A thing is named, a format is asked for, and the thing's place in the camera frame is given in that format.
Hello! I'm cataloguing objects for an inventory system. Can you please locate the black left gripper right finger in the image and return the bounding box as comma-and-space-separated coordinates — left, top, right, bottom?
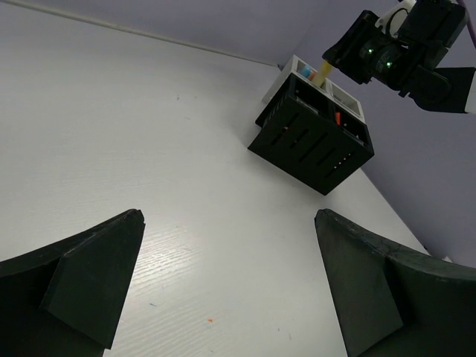
315, 209, 475, 356

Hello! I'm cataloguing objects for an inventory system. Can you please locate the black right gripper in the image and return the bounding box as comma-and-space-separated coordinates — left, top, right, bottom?
322, 10, 402, 84

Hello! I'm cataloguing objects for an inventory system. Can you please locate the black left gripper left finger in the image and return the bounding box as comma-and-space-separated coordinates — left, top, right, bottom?
1, 209, 145, 356

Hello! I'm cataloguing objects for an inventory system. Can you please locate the yellow highlighter pen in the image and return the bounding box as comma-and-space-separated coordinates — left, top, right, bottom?
312, 61, 333, 87

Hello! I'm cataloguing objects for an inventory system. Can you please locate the blue highlighter cap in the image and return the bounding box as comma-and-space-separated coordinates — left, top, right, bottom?
300, 65, 314, 78

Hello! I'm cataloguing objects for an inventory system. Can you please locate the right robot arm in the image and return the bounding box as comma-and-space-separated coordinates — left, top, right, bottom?
322, 0, 475, 114

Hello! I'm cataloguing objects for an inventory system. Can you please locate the white organizer container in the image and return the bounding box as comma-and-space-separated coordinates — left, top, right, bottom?
261, 55, 366, 123

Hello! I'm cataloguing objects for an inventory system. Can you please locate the black organizer container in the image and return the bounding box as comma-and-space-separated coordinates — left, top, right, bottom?
248, 74, 375, 195

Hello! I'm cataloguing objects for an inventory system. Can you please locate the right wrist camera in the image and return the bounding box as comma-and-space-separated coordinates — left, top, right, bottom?
375, 0, 417, 37

